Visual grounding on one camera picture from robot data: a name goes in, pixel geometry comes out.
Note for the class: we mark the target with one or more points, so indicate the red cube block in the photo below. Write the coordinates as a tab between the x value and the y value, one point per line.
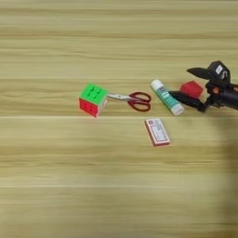
192	88

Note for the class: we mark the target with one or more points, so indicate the green red Rubik's cube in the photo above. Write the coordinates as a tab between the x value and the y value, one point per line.
92	99

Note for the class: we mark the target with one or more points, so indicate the white green glue stick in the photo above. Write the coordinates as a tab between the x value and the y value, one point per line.
165	96

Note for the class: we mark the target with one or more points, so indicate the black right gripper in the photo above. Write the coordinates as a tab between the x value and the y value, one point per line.
224	96

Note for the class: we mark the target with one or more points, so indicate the red white card box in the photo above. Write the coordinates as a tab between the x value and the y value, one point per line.
157	132

